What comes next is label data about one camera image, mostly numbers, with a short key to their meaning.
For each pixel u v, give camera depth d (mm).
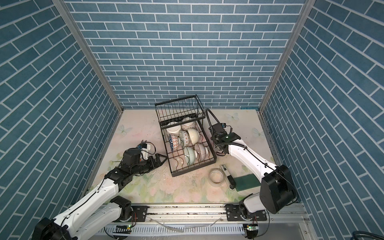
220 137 637
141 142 1016
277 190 423
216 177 866
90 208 469
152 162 707
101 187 522
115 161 921
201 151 845
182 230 705
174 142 889
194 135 945
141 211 739
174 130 985
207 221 723
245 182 829
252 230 735
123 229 722
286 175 429
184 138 906
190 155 832
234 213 736
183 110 937
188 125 1031
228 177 821
